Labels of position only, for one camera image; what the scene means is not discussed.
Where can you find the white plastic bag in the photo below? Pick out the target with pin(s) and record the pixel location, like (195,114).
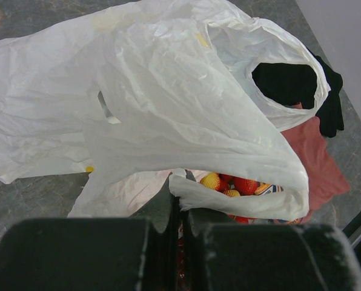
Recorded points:
(157,85)

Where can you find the red printed t-shirt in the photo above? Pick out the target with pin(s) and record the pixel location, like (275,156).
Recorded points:
(325,178)

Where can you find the black folded cloth right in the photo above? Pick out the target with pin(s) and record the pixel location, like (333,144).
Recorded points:
(291,84)

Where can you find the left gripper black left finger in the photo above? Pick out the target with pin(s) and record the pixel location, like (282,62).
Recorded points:
(134,253)

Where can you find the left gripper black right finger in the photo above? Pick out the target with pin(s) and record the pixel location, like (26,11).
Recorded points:
(222,254)

